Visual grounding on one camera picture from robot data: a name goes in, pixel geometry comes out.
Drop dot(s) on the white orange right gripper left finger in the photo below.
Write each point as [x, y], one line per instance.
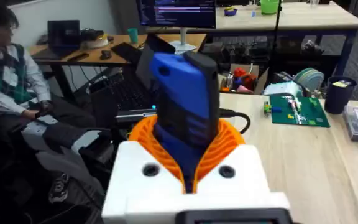
[135, 174]

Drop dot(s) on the white orange right gripper right finger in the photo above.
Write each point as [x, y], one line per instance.
[241, 168]

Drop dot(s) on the blue electric screwdriver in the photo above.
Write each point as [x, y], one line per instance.
[182, 93]

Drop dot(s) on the green bucket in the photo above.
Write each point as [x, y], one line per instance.
[269, 6]

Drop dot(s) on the green board with toy blocks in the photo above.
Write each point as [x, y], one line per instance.
[300, 112]

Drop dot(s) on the large black open laptop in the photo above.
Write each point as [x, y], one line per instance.
[126, 93]

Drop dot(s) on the cardboard box with toys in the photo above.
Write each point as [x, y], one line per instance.
[244, 79]

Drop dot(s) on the stack of green discs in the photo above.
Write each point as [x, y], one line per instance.
[311, 79]

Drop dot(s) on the dark blue cup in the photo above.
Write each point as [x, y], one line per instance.
[339, 96]

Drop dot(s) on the black keyboard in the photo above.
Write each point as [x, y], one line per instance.
[126, 52]

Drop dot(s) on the wooden desk with black legs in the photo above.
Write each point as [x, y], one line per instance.
[98, 57]

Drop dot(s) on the black computer mouse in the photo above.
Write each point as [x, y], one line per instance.
[106, 54]

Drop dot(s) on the black phone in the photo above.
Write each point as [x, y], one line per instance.
[78, 57]

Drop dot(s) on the black tripod pole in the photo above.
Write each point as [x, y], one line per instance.
[275, 40]

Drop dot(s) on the green cup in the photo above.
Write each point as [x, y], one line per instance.
[133, 35]

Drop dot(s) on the blue bowl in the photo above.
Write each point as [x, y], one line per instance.
[230, 12]

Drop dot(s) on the small black laptop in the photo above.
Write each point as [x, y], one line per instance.
[63, 34]

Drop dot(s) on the person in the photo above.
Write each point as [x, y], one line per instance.
[8, 77]

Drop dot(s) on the computer monitor on white stand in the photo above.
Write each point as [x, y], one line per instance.
[179, 12]

